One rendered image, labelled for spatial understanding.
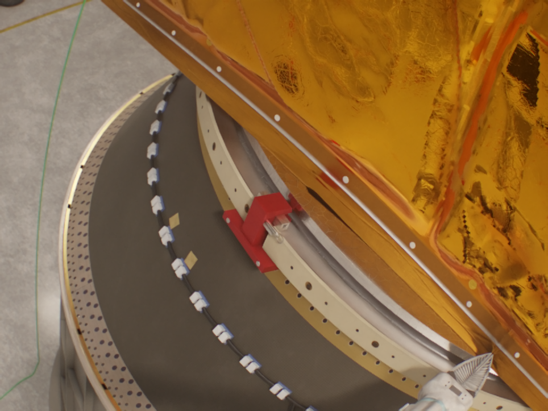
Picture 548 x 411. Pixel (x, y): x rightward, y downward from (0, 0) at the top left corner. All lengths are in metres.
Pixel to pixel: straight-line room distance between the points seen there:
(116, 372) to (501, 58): 1.07
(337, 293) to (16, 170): 2.76
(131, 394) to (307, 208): 0.59
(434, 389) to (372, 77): 0.48
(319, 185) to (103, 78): 3.30
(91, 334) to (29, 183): 2.13
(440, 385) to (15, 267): 2.54
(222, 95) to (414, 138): 0.43
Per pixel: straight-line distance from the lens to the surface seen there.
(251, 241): 1.36
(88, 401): 1.94
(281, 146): 1.39
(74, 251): 1.88
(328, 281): 1.29
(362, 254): 1.31
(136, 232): 1.67
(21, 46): 4.86
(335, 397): 1.37
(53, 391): 2.95
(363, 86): 1.19
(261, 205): 1.32
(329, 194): 1.35
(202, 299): 1.49
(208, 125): 1.50
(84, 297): 1.78
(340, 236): 1.32
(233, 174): 1.41
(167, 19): 1.55
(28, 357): 3.07
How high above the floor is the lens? 2.59
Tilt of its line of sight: 39 degrees down
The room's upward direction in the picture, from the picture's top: 24 degrees clockwise
